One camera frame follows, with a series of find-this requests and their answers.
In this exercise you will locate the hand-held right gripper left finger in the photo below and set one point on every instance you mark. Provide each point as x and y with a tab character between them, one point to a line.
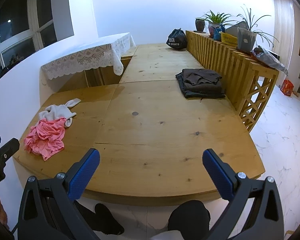
86	170

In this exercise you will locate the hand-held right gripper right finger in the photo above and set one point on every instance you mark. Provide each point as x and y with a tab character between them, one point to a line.
215	170

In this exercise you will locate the pink shirt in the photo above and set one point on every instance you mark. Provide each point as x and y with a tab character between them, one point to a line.
45	137

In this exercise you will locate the person's right leg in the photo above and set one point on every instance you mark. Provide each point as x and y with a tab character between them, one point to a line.
190	215

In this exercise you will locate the person's leg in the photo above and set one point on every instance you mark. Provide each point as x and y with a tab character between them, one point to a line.
107	217
190	215

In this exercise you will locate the person's left leg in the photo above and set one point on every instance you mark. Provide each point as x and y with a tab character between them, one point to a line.
107	217

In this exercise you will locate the white garment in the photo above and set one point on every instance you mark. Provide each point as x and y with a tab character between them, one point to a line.
56	111

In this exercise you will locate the dark grey folded garment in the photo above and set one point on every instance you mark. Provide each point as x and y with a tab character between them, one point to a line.
190	95

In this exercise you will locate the brown folded garment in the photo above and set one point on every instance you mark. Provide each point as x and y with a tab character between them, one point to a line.
202	77

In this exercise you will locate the wooden slatted fence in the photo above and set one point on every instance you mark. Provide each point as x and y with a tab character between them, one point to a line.
227	62

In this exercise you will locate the red box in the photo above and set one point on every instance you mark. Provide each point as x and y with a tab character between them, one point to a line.
287	88

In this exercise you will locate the window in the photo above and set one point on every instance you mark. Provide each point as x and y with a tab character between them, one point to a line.
15	30

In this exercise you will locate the white lace tablecloth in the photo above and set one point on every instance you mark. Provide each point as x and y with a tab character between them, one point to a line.
90	52

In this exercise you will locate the grey plastic bag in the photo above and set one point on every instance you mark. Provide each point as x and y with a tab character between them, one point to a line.
267	57

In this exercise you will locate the yellow plastic basket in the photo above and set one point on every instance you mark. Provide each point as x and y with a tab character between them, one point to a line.
228	40

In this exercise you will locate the green plant in pink pot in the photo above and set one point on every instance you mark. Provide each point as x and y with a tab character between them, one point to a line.
214	28

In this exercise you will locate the grey laptop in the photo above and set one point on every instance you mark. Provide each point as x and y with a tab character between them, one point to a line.
236	28

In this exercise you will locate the dark ceramic pot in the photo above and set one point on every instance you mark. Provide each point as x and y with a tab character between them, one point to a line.
200	25

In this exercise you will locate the beige curtain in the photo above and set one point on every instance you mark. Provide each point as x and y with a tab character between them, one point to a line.
282	20

